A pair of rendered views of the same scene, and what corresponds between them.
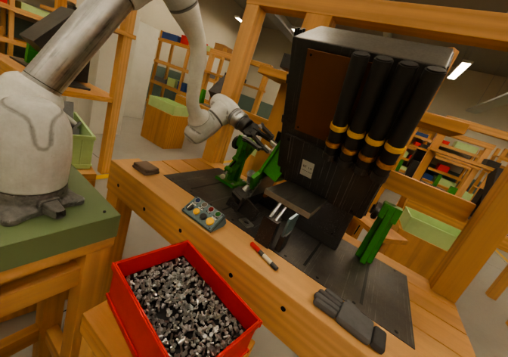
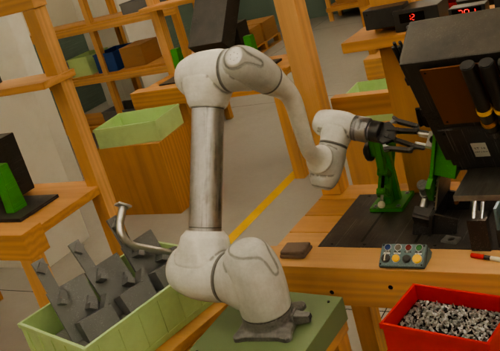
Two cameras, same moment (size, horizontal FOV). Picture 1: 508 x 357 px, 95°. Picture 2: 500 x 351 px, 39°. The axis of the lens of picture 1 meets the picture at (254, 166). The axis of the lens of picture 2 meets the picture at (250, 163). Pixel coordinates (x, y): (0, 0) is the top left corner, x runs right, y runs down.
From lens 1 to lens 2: 1.43 m
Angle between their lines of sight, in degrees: 8
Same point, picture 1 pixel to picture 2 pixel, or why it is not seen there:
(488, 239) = not seen: outside the picture
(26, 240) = (312, 341)
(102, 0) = (210, 128)
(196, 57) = (297, 108)
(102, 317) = not seen: outside the picture
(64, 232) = (324, 327)
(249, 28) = not seen: outside the picture
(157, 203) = (346, 277)
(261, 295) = not seen: outside the picture
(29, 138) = (268, 270)
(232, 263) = (466, 282)
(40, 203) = (292, 317)
